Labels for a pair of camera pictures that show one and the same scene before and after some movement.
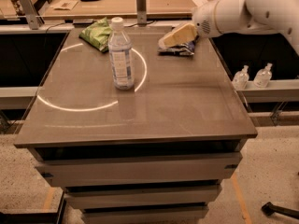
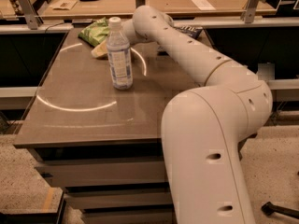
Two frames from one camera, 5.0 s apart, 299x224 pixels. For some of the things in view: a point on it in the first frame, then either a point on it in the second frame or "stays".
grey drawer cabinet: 155,153 stays
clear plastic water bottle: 121,55 stays
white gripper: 203,22 → 100,52
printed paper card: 65,4 stays
